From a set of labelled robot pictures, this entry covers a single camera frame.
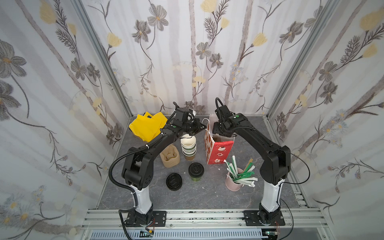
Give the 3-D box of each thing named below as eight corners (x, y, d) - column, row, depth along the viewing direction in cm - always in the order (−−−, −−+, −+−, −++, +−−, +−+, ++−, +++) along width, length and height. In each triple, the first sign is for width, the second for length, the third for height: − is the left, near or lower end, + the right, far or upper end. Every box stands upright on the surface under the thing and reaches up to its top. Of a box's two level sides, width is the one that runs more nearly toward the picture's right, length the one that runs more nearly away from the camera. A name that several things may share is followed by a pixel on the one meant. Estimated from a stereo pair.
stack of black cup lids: (167, 190, 85) (165, 186, 80) (168, 177, 90) (167, 173, 85) (181, 190, 85) (181, 187, 80) (182, 177, 90) (181, 173, 85)
